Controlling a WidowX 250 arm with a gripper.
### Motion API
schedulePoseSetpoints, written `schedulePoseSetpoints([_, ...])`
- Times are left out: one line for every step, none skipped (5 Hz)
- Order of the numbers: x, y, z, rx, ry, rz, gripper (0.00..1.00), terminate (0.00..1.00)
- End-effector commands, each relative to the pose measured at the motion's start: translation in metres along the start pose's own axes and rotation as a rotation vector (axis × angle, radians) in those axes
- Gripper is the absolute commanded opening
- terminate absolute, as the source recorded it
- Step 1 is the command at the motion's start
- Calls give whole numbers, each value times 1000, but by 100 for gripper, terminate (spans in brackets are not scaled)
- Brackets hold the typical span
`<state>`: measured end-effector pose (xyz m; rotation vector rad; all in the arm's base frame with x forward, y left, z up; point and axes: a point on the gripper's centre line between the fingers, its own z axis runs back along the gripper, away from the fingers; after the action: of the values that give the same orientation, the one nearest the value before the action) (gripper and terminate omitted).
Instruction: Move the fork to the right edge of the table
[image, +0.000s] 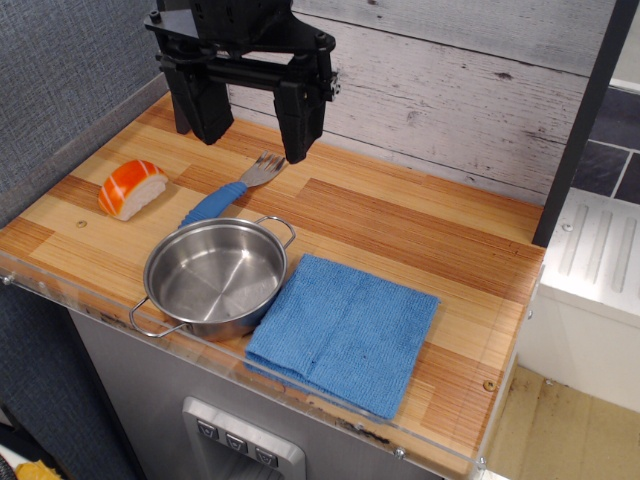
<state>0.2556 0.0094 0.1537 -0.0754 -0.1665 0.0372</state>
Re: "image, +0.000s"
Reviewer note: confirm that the yellow object at corner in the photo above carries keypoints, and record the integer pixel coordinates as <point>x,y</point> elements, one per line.
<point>35,471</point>

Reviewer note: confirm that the silver control panel with buttons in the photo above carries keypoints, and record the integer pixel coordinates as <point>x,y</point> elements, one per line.
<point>227,447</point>

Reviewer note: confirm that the orange white salmon sushi toy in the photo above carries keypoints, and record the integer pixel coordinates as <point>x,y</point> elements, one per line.
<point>130,188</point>

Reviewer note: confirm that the folded blue cloth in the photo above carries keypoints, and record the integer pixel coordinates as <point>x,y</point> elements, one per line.
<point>345,332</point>

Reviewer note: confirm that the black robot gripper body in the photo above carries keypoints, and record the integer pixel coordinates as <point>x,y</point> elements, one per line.
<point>255,44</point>

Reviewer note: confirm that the small stainless steel pot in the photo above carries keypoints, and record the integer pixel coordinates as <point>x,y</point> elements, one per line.
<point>217,278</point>

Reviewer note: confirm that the clear acrylic table guard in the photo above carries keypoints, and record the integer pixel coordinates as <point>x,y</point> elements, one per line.
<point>160,381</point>

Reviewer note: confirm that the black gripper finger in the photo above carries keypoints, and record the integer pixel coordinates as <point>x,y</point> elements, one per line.
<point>300,110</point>
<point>204,103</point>

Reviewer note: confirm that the blue handled metal fork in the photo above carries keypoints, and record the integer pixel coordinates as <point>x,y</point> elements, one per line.
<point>265,168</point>

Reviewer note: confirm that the white ribbed appliance top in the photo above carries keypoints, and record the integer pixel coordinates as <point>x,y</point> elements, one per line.
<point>594,252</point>

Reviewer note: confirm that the dark right frame post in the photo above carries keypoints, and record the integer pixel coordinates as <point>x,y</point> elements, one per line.
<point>609,53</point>

